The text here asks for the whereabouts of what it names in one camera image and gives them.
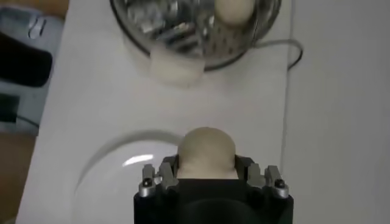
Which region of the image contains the white steamed baozi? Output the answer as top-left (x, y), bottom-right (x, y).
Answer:
top-left (214, 0), bottom-right (256, 29)
top-left (176, 126), bottom-right (240, 180)

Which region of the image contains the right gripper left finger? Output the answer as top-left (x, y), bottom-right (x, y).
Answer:
top-left (138, 155), bottom-right (180, 198)

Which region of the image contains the cooker power cord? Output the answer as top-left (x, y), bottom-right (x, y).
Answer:
top-left (254, 38), bottom-right (304, 72)

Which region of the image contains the grey black robot base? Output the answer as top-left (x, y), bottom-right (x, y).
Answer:
top-left (0, 5), bottom-right (66, 136)

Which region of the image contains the white round plate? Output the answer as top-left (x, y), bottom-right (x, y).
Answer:
top-left (71, 130), bottom-right (184, 224)

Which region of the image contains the stainless steel steamer basket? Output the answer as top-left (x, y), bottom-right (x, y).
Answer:
top-left (108, 0), bottom-right (283, 72)

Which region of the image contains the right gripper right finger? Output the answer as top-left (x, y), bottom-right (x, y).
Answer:
top-left (234, 155), bottom-right (289, 198)

